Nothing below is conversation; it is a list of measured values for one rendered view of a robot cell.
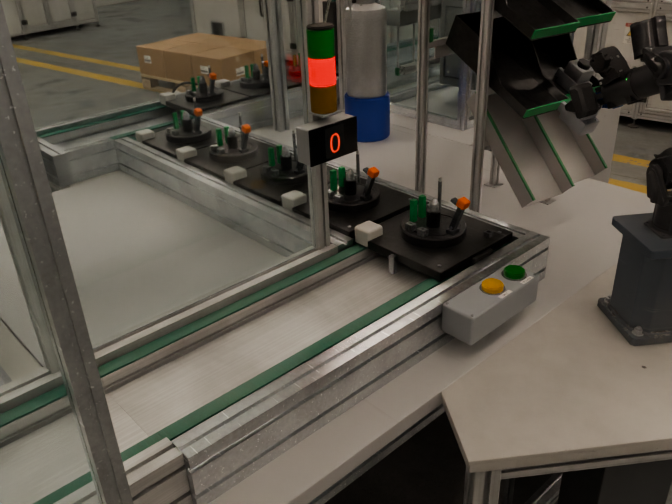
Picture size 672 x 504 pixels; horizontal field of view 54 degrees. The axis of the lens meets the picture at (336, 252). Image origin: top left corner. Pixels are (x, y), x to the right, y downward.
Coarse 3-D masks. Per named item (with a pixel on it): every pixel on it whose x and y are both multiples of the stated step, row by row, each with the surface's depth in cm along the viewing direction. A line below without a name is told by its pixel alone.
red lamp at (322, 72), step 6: (312, 60) 119; (318, 60) 119; (324, 60) 119; (330, 60) 119; (312, 66) 120; (318, 66) 119; (324, 66) 119; (330, 66) 120; (312, 72) 120; (318, 72) 120; (324, 72) 120; (330, 72) 120; (312, 78) 121; (318, 78) 120; (324, 78) 120; (330, 78) 121; (312, 84) 121; (318, 84) 121; (324, 84) 121; (330, 84) 121
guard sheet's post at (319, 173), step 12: (312, 0) 118; (312, 12) 119; (312, 120) 127; (312, 168) 132; (324, 168) 133; (312, 180) 133; (324, 180) 134; (324, 192) 135; (324, 204) 136; (324, 216) 138; (324, 228) 140; (324, 240) 141
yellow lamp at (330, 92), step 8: (312, 88) 122; (320, 88) 121; (328, 88) 121; (336, 88) 123; (312, 96) 123; (320, 96) 122; (328, 96) 122; (336, 96) 124; (312, 104) 124; (320, 104) 122; (328, 104) 123; (336, 104) 124; (320, 112) 123; (328, 112) 123
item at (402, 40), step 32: (384, 0) 243; (416, 0) 232; (448, 0) 222; (480, 0) 220; (416, 32) 237; (448, 32) 227; (416, 64) 242; (448, 64) 232; (416, 96) 248; (448, 96) 237
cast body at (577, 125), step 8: (560, 104) 137; (560, 112) 138; (568, 112) 134; (568, 120) 135; (576, 120) 133; (584, 120) 132; (592, 120) 133; (576, 128) 134; (584, 128) 132; (592, 128) 134
